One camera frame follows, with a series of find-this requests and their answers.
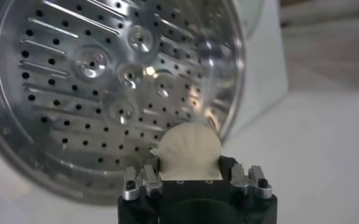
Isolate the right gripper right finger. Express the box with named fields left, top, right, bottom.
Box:
left=219, top=155, right=273, bottom=200

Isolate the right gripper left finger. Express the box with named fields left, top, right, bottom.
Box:
left=123, top=156, right=163, bottom=201

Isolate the white steamed baozi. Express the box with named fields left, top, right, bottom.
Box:
left=157, top=122, right=223, bottom=181

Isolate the stainless steel steamer basket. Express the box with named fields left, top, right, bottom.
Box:
left=0, top=0, right=247, bottom=206

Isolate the cream electric cooking pot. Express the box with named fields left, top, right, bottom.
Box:
left=221, top=0, right=290, bottom=144

